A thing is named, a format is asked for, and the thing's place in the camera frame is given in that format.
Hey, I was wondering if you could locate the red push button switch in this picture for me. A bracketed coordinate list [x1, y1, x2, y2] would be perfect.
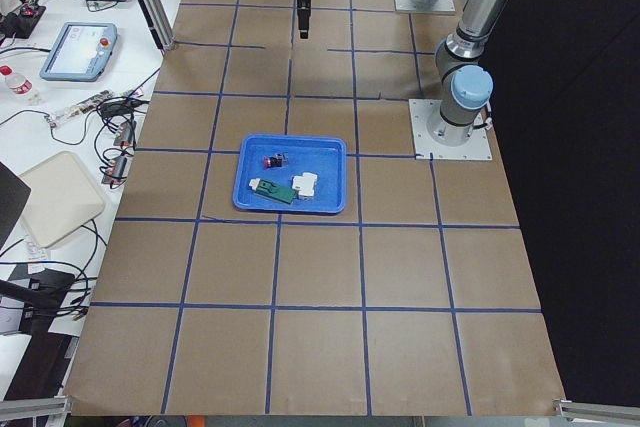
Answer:
[263, 153, 289, 169]

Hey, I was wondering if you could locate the white circuit breaker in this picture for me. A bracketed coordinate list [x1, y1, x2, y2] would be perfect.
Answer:
[291, 172, 318, 200]

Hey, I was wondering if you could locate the green white terminal block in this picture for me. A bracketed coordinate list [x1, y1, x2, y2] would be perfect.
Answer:
[249, 178, 297, 205]

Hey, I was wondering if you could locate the blue plastic tray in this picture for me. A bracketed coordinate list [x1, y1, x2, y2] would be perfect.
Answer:
[233, 134, 347, 214]

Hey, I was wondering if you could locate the plastic water bottle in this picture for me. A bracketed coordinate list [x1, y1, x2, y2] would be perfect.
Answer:
[0, 65, 33, 98]

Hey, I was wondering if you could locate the lower blue teach pendant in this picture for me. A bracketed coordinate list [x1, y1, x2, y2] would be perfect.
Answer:
[39, 22, 118, 82]

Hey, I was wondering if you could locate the beige plastic tray lid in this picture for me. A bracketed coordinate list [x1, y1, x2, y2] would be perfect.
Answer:
[19, 151, 106, 248]

